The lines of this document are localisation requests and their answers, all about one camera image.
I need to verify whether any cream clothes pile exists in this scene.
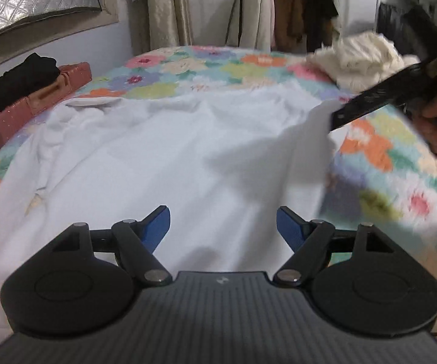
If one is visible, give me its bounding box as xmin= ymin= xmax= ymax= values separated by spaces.
xmin=307 ymin=31 xmax=421 ymax=94

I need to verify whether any white shirt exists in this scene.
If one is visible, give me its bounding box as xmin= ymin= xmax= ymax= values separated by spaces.
xmin=0 ymin=83 xmax=341 ymax=351

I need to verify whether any black hanging garment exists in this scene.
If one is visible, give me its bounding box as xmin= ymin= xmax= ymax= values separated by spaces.
xmin=282 ymin=0 xmax=347 ymax=54

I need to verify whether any beige curtain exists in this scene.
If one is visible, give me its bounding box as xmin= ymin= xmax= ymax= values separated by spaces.
xmin=127 ymin=0 xmax=195 ymax=52

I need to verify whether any pink quilted headboard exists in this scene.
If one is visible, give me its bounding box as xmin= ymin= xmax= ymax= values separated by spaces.
xmin=0 ymin=61 xmax=92 ymax=160

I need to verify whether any brown hanging garment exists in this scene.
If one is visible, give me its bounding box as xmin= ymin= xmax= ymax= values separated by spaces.
xmin=273 ymin=0 xmax=307 ymax=48

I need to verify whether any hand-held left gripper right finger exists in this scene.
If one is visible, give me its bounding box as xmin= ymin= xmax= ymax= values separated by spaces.
xmin=273 ymin=206 xmax=396 ymax=287

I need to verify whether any floral blanket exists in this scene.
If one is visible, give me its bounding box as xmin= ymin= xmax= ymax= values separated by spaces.
xmin=0 ymin=45 xmax=437 ymax=349

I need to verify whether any cream hanging coat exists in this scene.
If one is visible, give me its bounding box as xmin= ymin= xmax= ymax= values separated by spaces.
xmin=226 ymin=0 xmax=277 ymax=51

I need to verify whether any beige window frame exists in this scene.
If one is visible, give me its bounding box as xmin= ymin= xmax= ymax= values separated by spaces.
xmin=0 ymin=0 xmax=121 ymax=69

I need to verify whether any dark cloth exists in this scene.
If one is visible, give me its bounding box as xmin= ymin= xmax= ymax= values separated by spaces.
xmin=375 ymin=2 xmax=416 ymax=56

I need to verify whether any black cloth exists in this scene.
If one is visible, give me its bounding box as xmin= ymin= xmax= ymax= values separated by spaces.
xmin=0 ymin=52 xmax=62 ymax=118

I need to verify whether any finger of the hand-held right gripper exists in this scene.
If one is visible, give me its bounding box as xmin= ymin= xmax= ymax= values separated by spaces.
xmin=329 ymin=66 xmax=418 ymax=131

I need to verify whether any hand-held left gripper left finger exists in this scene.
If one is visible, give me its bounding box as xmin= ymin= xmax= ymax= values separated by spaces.
xmin=51 ymin=205 xmax=174 ymax=286

